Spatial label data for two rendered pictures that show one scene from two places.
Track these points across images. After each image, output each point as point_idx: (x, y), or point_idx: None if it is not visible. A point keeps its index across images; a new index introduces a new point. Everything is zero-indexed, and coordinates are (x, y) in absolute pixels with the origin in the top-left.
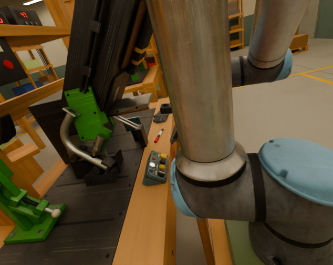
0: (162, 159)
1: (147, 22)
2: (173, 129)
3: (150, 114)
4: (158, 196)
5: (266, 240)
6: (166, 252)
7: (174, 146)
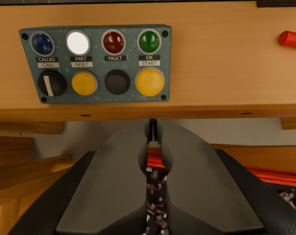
0: (122, 81)
1: None
2: (214, 152)
3: None
4: (1, 83)
5: None
6: None
7: (288, 113)
